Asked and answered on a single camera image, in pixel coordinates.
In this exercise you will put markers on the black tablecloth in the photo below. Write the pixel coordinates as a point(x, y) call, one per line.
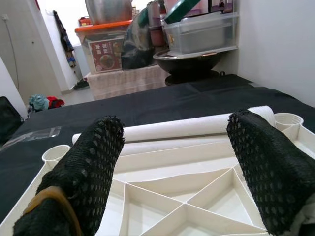
point(147, 103)

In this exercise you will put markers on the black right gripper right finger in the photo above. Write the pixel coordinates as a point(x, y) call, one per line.
point(265, 172)

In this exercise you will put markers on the red cloth bundle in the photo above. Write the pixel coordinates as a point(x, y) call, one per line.
point(55, 102)

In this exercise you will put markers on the large steel pot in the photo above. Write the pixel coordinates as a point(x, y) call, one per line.
point(108, 11)

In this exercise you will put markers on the dark hanging clothes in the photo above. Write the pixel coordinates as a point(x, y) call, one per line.
point(62, 34)

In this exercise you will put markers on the teal cloth bundle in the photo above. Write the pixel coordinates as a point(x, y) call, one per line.
point(38, 102)

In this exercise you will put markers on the maroon plastic pot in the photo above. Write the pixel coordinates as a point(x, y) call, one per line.
point(156, 37)

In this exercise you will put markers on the white plastic table leg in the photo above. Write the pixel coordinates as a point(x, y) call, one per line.
point(172, 146)
point(172, 127)

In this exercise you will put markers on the beige cloth covered stand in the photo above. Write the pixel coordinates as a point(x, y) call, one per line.
point(123, 83)

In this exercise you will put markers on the clear grey storage box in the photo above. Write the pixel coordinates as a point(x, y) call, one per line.
point(201, 37)

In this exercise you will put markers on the green plastic lid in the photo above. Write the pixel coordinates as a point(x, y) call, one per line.
point(187, 9)

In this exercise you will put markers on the white plastic table top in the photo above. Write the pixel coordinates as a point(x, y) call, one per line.
point(172, 172)

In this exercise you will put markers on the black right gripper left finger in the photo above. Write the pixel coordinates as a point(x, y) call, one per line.
point(81, 177)

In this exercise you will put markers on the black shoe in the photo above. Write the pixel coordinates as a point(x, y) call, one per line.
point(81, 85)

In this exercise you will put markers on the storage box with orange lid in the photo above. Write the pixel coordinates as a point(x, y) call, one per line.
point(105, 56)

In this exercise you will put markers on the large black wok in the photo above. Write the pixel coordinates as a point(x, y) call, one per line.
point(187, 66)

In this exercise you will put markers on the brown rubber band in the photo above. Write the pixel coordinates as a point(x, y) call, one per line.
point(49, 190)

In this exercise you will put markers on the black plastic bag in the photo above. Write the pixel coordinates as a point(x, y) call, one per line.
point(137, 49)

